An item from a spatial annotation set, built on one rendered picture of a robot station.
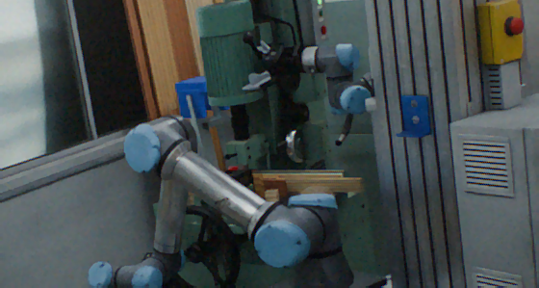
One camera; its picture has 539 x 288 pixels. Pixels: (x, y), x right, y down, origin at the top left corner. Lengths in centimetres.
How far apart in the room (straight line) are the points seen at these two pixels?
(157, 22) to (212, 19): 167
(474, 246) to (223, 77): 110
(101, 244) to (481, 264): 264
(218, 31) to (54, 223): 166
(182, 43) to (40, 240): 123
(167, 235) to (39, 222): 172
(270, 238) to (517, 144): 59
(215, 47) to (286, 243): 93
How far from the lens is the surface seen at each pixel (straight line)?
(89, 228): 448
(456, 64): 216
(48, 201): 430
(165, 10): 470
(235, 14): 295
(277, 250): 224
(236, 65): 296
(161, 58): 460
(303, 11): 320
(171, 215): 258
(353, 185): 293
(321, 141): 313
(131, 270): 258
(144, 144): 235
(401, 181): 234
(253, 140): 307
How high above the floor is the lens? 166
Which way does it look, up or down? 12 degrees down
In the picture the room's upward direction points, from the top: 9 degrees counter-clockwise
